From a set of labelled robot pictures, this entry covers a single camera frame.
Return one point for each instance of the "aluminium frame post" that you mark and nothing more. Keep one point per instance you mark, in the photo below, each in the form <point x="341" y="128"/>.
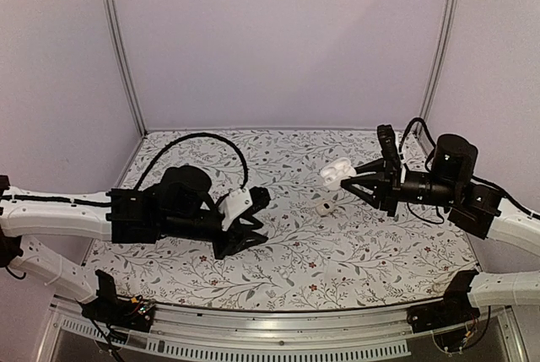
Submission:
<point x="114" y="26"/>
<point x="449" y="13"/>

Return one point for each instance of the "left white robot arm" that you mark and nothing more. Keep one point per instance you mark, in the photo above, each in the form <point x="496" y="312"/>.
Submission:
<point x="24" y="215"/>

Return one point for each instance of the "right aluminium frame post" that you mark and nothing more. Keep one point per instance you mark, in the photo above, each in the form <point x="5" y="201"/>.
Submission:
<point x="449" y="13"/>

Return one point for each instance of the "cream earbud case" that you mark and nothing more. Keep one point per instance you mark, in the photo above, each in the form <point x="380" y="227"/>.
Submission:
<point x="324" y="209"/>

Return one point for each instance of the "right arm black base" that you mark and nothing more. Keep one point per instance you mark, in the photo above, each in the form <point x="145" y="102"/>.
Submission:
<point x="454" y="308"/>

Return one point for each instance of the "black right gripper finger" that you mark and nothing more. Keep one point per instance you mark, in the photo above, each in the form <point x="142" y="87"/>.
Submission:
<point x="370" y="188"/>
<point x="377" y="166"/>

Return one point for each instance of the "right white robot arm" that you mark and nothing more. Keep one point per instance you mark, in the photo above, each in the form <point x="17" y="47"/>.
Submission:
<point x="515" y="226"/>

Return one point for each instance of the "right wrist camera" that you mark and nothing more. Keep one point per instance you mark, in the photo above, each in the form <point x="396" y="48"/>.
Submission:
<point x="389" y="146"/>

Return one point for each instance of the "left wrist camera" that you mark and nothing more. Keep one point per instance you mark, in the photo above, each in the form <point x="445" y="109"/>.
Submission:
<point x="232" y="205"/>

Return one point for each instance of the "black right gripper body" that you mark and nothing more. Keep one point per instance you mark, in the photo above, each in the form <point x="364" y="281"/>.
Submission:
<point x="440" y="193"/>

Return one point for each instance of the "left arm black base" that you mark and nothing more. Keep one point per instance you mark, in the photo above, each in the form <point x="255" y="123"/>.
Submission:
<point x="135" y="313"/>

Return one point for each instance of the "left aluminium frame post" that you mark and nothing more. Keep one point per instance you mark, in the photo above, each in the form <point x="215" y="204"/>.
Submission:
<point x="114" y="26"/>

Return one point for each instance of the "floral patterned mat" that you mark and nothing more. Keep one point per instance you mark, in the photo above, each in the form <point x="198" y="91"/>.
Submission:
<point x="354" y="257"/>

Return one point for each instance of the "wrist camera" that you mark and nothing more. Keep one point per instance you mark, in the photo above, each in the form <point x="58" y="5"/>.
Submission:
<point x="389" y="146"/>
<point x="232" y="205"/>

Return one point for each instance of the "white earbud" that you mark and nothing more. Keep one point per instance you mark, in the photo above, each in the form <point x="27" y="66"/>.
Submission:
<point x="335" y="172"/>

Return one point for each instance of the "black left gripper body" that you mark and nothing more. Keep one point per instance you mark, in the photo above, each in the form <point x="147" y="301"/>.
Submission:
<point x="175" y="226"/>

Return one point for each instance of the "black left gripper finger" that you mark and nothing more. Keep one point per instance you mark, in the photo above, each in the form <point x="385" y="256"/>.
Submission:
<point x="231" y="242"/>
<point x="248" y="220"/>

